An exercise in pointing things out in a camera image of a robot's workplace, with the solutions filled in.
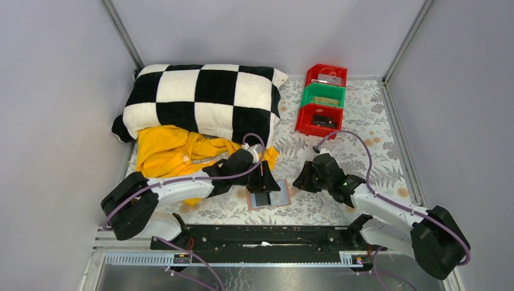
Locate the pink leather card holder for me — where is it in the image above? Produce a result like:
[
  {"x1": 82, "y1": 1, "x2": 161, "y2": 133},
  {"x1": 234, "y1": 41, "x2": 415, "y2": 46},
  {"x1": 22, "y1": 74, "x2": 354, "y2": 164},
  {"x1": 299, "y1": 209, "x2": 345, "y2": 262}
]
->
[{"x1": 247, "y1": 179, "x2": 291, "y2": 210}]

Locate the black credit card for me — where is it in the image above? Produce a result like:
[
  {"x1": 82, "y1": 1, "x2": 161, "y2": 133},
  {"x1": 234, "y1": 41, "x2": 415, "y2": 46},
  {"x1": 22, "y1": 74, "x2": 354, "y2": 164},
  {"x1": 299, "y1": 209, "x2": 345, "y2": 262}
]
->
[{"x1": 312, "y1": 115, "x2": 338, "y2": 129}]

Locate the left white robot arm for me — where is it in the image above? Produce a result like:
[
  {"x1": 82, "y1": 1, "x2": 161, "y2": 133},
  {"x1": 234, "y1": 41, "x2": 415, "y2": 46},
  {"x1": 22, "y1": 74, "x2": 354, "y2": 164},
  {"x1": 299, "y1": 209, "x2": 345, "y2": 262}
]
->
[{"x1": 101, "y1": 147, "x2": 281, "y2": 241}]

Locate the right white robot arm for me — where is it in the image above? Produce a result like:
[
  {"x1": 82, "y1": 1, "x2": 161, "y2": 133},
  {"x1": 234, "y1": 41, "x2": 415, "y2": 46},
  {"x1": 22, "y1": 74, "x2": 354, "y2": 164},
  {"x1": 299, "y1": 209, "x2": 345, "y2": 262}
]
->
[{"x1": 293, "y1": 153, "x2": 470, "y2": 280}]

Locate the floral patterned table mat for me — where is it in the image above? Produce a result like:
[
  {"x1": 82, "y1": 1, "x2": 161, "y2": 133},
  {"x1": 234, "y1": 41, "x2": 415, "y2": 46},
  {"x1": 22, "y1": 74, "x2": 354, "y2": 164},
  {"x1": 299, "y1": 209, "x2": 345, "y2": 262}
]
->
[{"x1": 160, "y1": 79, "x2": 412, "y2": 226}]

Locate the front red plastic bin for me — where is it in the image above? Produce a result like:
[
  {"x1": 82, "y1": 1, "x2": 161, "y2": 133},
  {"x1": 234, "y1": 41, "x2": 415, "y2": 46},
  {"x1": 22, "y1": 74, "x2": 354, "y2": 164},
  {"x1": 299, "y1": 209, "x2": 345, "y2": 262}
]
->
[{"x1": 295, "y1": 103, "x2": 344, "y2": 137}]

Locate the red plastic bin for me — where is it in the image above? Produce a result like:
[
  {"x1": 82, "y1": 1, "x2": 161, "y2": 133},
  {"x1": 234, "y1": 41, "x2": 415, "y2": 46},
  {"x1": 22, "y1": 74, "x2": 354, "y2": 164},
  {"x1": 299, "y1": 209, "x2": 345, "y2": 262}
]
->
[
  {"x1": 304, "y1": 64, "x2": 348, "y2": 87},
  {"x1": 295, "y1": 103, "x2": 344, "y2": 137}
]

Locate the green plastic bin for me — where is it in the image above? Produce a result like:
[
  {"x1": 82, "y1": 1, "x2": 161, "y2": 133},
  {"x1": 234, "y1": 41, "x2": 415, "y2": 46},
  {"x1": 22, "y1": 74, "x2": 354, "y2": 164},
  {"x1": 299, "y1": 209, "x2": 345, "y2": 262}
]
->
[{"x1": 300, "y1": 82, "x2": 346, "y2": 109}]

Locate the black white checkered pillow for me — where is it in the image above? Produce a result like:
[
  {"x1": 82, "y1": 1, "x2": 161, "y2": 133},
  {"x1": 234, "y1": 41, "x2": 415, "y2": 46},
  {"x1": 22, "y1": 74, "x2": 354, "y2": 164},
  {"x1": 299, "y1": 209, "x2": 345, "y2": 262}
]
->
[{"x1": 111, "y1": 64, "x2": 289, "y2": 147}]

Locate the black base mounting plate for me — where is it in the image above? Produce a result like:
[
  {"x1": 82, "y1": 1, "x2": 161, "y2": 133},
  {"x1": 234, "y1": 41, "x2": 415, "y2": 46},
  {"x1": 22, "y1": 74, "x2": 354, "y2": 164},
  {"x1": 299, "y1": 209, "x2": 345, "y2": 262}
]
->
[{"x1": 172, "y1": 224, "x2": 377, "y2": 257}]

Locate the yellow cloth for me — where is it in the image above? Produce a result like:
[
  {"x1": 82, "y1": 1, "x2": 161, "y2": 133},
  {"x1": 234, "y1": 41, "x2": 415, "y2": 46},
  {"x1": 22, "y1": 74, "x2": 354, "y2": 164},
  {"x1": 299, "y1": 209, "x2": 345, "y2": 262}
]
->
[{"x1": 135, "y1": 125, "x2": 278, "y2": 205}]

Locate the back red plastic bin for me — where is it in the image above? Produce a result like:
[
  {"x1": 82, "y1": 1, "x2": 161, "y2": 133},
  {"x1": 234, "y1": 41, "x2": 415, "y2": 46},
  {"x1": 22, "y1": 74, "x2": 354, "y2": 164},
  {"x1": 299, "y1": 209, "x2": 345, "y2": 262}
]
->
[{"x1": 304, "y1": 64, "x2": 348, "y2": 87}]

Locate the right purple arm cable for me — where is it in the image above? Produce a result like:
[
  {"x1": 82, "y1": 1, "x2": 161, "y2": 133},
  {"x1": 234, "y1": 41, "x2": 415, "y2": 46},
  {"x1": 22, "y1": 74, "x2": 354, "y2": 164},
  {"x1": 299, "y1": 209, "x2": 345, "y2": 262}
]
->
[{"x1": 312, "y1": 130, "x2": 472, "y2": 267}]

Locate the grey slotted cable duct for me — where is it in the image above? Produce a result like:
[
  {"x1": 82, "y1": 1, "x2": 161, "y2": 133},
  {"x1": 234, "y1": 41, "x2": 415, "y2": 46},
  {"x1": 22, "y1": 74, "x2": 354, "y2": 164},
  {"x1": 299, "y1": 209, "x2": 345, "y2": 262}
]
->
[{"x1": 104, "y1": 252, "x2": 364, "y2": 269}]

